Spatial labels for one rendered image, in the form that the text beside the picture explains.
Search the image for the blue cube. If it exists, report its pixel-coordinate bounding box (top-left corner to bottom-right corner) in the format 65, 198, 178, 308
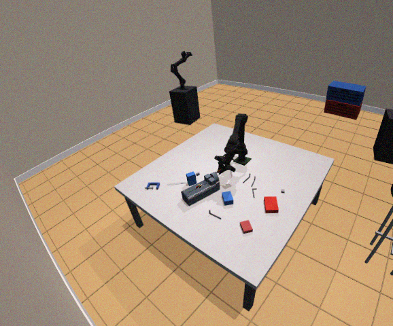
222, 192, 233, 206

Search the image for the red rectangular block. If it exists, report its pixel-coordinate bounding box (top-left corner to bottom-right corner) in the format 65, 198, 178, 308
240, 220, 253, 234
264, 196, 279, 213

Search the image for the blue rectangular block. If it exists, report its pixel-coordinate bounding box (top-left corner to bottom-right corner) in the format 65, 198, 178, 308
186, 171, 197, 186

